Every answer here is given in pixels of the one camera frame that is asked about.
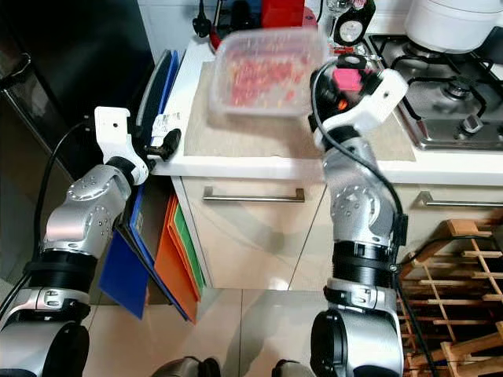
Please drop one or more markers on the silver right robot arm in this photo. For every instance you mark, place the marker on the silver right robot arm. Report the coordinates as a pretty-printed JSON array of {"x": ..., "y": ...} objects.
[{"x": 357, "y": 204}]

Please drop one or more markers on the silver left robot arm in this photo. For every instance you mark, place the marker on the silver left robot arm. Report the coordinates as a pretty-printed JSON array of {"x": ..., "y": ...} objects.
[{"x": 78, "y": 228}]

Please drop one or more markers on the tall black glossy fridge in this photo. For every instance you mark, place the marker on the tall black glossy fridge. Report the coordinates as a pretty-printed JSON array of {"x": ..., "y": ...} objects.
[{"x": 63, "y": 55}]

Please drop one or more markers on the white paper label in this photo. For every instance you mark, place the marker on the white paper label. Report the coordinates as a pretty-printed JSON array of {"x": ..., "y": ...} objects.
[{"x": 165, "y": 122}]

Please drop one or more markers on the pink lid food container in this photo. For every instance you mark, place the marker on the pink lid food container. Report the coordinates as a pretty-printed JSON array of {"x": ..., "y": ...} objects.
[{"x": 354, "y": 78}]

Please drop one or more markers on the grey tray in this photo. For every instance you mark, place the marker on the grey tray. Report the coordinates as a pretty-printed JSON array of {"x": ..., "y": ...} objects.
[{"x": 149, "y": 86}]

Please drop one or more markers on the dark green glass bottle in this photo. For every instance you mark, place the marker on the dark green glass bottle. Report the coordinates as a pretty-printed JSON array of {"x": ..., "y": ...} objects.
[{"x": 355, "y": 23}]

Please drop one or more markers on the clear wine glass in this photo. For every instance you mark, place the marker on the clear wine glass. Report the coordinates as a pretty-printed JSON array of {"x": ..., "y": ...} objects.
[{"x": 336, "y": 6}]

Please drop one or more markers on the red coffee machine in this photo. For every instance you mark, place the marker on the red coffee machine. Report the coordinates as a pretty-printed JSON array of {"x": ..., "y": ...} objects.
[{"x": 283, "y": 12}]

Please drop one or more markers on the green cutting board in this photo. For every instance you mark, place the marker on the green cutting board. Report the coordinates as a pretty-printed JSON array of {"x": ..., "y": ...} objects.
[{"x": 192, "y": 247}]

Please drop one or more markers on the orange cutting board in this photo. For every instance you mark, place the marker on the orange cutting board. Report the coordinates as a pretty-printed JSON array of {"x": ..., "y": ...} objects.
[{"x": 177, "y": 259}]

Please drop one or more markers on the black power plug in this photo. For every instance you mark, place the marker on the black power plug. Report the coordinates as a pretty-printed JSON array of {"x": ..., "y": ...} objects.
[{"x": 202, "y": 27}]

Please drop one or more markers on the beige kitchen cabinet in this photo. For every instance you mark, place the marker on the beige kitchen cabinet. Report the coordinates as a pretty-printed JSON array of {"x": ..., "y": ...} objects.
[{"x": 244, "y": 243}]

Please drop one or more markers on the steel gas stove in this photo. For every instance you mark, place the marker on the steel gas stove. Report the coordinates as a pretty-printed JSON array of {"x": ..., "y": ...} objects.
[{"x": 456, "y": 110}]

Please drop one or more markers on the white cooking pot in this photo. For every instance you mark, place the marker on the white cooking pot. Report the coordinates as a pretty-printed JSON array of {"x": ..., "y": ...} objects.
[{"x": 452, "y": 23}]

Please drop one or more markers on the wooden wine rack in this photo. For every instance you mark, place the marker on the wooden wine rack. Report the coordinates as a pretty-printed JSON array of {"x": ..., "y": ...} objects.
[{"x": 460, "y": 229}]

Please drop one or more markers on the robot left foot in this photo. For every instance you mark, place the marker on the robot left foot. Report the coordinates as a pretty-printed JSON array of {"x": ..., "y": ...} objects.
[{"x": 189, "y": 367}]

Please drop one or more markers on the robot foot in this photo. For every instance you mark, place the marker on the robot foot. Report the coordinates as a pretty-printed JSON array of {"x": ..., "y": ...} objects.
[
  {"x": 189, "y": 367},
  {"x": 291, "y": 369}
]

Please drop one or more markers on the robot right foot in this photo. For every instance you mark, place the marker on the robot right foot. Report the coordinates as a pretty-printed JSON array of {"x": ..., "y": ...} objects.
[{"x": 291, "y": 369}]

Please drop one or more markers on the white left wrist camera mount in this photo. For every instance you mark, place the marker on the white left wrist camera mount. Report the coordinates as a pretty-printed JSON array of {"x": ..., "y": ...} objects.
[{"x": 114, "y": 133}]

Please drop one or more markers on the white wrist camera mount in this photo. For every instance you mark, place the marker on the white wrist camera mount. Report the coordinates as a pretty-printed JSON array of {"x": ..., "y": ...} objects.
[
  {"x": 381, "y": 98},
  {"x": 114, "y": 133}
]

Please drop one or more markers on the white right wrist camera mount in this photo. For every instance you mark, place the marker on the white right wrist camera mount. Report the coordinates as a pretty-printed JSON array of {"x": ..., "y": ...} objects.
[{"x": 381, "y": 98}]

